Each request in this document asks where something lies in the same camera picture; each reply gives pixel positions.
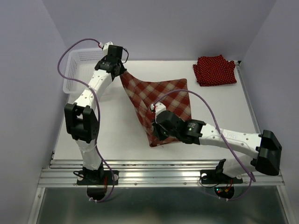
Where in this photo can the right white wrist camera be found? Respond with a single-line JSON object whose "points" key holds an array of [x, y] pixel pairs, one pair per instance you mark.
{"points": [[157, 108]]}

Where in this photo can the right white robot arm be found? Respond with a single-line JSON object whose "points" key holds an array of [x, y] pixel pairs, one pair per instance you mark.
{"points": [[251, 152]]}

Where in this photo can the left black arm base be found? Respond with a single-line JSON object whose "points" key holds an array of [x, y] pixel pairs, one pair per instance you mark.
{"points": [[94, 177]]}

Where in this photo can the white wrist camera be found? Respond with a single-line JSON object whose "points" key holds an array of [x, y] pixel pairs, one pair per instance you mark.
{"points": [[104, 46], [157, 108]]}

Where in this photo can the red polka dot skirt pile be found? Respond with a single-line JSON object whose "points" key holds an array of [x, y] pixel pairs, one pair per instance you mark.
{"points": [[217, 70]]}

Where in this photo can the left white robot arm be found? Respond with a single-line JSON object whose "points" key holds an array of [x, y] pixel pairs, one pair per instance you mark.
{"points": [[81, 121]]}

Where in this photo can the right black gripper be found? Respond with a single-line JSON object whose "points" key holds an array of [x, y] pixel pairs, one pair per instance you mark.
{"points": [[156, 132]]}

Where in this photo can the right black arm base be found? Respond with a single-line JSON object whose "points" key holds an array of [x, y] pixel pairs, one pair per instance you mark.
{"points": [[209, 176]]}

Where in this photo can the aluminium rail frame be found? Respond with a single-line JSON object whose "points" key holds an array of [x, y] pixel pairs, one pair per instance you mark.
{"points": [[156, 185]]}

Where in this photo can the white plastic basket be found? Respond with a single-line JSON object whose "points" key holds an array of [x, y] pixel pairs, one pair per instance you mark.
{"points": [[80, 65]]}

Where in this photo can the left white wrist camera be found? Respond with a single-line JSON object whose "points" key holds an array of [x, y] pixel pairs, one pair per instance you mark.
{"points": [[104, 46]]}

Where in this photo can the red plaid skirt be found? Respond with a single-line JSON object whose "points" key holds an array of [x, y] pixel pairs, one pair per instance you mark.
{"points": [[142, 94]]}

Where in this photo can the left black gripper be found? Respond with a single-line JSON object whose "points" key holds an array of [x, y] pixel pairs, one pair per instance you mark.
{"points": [[122, 69]]}

